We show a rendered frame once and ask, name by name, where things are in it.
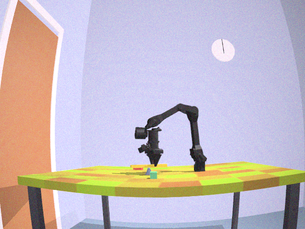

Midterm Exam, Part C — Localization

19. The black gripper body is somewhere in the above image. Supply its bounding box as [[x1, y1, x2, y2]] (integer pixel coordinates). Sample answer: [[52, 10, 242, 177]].
[[144, 139, 163, 155]]

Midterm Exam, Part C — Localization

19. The small green cube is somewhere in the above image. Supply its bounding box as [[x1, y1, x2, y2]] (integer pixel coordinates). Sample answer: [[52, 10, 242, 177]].
[[150, 171, 157, 179]]

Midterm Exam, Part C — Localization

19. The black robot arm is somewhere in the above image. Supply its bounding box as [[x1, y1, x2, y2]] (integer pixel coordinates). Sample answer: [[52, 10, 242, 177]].
[[134, 103, 207, 172]]

